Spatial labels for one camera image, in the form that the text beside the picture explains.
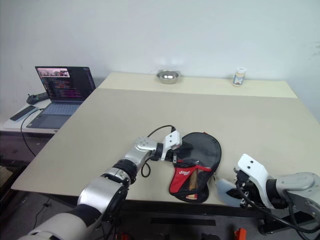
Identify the white plastic jar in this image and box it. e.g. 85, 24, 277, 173
231, 66, 247, 88

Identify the black laptop cable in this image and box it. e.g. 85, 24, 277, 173
20, 108, 47, 158

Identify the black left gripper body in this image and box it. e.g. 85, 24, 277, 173
165, 146, 182, 166

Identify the black table frame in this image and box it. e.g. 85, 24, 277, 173
119, 199, 301, 235

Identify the black red paddle case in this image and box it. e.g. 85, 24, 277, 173
168, 131, 223, 205

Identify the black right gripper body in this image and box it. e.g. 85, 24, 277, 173
233, 167, 253, 209

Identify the black smartphone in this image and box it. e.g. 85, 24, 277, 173
9, 104, 38, 123

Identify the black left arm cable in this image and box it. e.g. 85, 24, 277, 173
140, 124, 177, 179

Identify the open grey laptop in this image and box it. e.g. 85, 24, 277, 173
25, 65, 97, 130

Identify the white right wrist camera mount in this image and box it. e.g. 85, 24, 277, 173
236, 153, 275, 209

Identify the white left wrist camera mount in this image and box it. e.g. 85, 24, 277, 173
160, 130, 182, 162

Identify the steel bowl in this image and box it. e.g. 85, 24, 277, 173
156, 69, 182, 86

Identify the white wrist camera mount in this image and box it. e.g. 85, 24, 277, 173
160, 130, 182, 162
236, 153, 275, 209

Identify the black handheld controller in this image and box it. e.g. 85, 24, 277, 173
26, 91, 50, 106

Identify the white side table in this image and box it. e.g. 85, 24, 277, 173
0, 96, 60, 138

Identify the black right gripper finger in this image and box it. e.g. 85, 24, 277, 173
215, 177, 242, 208
225, 189, 242, 200

